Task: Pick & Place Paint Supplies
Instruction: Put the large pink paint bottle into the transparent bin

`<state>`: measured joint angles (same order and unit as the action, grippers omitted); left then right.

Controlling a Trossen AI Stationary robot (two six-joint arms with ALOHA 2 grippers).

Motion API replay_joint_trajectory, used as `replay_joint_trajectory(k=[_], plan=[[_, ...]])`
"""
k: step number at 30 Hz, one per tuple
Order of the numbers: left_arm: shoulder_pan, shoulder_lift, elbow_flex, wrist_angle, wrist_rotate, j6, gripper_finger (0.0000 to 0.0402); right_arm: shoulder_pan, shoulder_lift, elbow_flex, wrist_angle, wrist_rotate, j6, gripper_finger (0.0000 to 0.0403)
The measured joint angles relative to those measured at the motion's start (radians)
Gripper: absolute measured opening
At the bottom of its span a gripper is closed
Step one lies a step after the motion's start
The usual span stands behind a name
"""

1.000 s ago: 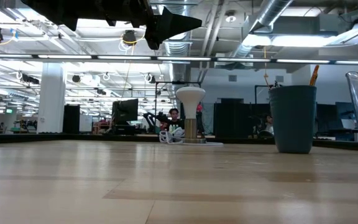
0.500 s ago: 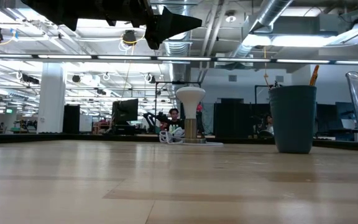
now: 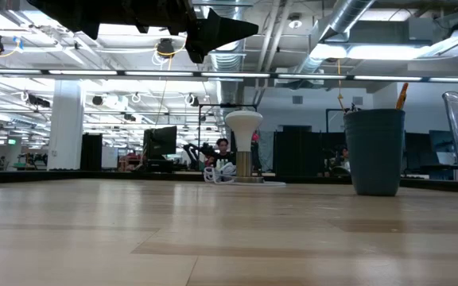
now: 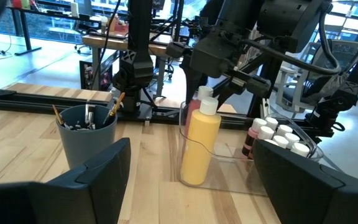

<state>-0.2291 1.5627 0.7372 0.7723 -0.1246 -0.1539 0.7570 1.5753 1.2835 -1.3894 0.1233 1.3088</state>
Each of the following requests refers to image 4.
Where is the tall yellow paint bottle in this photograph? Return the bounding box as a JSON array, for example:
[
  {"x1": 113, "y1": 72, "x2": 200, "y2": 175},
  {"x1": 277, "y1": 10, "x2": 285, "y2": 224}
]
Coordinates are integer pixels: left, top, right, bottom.
[{"x1": 180, "y1": 96, "x2": 222, "y2": 187}]

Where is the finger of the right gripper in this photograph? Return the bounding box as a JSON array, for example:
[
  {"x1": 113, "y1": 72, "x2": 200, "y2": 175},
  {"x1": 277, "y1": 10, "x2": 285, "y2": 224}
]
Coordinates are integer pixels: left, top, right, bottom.
[
  {"x1": 181, "y1": 63, "x2": 205, "y2": 105},
  {"x1": 218, "y1": 77, "x2": 247, "y2": 110}
]

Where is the black side table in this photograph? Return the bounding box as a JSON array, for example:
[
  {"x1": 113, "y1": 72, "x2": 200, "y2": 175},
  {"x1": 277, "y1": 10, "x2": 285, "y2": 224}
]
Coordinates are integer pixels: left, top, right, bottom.
[{"x1": 7, "y1": 6, "x2": 102, "y2": 57}]

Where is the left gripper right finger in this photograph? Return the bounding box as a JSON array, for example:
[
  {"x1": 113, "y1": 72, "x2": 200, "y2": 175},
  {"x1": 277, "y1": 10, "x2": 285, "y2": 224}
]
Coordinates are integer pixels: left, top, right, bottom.
[{"x1": 252, "y1": 139, "x2": 358, "y2": 224}]

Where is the pink paint bottle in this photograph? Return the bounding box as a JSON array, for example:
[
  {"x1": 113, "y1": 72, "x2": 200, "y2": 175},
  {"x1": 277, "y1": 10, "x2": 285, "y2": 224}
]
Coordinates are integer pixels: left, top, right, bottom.
[{"x1": 242, "y1": 118, "x2": 267, "y2": 157}]

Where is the orange handled paintbrush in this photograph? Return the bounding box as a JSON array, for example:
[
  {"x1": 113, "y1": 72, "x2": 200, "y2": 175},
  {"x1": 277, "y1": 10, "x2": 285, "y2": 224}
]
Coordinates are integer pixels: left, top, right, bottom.
[{"x1": 103, "y1": 92, "x2": 126, "y2": 125}]

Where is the brown white-capped paint bottle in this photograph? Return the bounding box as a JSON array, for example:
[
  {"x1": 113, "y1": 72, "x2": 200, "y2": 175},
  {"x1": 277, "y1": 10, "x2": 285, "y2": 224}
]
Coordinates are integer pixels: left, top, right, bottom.
[{"x1": 247, "y1": 126, "x2": 275, "y2": 159}]

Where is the small yellow paint bottle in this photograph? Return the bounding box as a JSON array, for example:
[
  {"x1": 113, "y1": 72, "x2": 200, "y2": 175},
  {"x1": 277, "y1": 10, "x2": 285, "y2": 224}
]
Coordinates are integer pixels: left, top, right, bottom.
[{"x1": 284, "y1": 132, "x2": 300, "y2": 144}]

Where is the orange paint bottle black label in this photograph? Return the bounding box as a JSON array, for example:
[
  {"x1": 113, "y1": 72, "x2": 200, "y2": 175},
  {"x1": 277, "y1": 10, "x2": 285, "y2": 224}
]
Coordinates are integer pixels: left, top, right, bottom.
[{"x1": 273, "y1": 135, "x2": 290, "y2": 149}]

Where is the terracotta paint bottle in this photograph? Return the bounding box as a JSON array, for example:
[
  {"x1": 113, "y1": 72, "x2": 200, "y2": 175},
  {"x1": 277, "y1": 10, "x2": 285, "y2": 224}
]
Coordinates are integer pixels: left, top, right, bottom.
[{"x1": 265, "y1": 117, "x2": 279, "y2": 130}]

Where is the tall red paint bottle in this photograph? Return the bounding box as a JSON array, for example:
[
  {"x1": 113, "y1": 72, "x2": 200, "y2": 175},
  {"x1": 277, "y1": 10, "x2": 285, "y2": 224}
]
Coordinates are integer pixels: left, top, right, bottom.
[{"x1": 183, "y1": 86, "x2": 214, "y2": 138}]

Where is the black computer tower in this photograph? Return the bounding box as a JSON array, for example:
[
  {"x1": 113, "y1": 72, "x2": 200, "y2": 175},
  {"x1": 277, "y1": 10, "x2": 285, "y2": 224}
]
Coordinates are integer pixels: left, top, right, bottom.
[{"x1": 79, "y1": 60, "x2": 115, "y2": 91}]

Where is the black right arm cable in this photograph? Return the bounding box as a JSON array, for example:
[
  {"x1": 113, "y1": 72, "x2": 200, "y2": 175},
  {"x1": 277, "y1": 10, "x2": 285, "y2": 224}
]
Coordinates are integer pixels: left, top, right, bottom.
[{"x1": 241, "y1": 2, "x2": 343, "y2": 76}]

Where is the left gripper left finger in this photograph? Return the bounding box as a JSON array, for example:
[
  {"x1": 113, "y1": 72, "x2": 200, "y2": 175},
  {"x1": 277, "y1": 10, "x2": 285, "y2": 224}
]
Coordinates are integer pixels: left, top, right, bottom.
[{"x1": 0, "y1": 138, "x2": 132, "y2": 224}]

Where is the dark brown paint bottle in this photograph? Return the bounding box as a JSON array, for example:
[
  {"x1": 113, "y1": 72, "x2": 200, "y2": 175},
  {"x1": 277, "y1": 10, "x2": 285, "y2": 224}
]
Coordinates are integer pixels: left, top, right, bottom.
[{"x1": 277, "y1": 124, "x2": 293, "y2": 136}]

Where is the grey-blue plastic cup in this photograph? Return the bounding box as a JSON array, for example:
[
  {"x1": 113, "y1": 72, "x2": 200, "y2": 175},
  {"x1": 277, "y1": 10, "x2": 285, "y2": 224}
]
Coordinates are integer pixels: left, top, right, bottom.
[{"x1": 55, "y1": 104, "x2": 118, "y2": 170}]

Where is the grey office chair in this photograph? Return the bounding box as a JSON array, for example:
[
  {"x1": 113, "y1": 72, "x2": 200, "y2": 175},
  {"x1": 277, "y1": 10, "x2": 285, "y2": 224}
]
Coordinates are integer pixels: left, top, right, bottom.
[{"x1": 275, "y1": 40, "x2": 358, "y2": 113}]

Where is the wooden top workbench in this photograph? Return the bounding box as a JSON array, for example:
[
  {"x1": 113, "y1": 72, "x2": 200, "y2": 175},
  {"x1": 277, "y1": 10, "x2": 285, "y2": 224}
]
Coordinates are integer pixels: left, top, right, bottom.
[{"x1": 81, "y1": 30, "x2": 173, "y2": 97}]

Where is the dark blue paint bottle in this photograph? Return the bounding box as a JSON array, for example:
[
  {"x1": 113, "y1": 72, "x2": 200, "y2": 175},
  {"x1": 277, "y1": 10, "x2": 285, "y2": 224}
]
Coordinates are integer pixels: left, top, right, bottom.
[{"x1": 290, "y1": 142, "x2": 311, "y2": 158}]

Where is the clear plastic bin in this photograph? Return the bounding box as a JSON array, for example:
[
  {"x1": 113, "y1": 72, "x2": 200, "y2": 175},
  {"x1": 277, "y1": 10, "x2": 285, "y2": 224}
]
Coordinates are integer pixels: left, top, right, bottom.
[{"x1": 175, "y1": 101, "x2": 325, "y2": 197}]

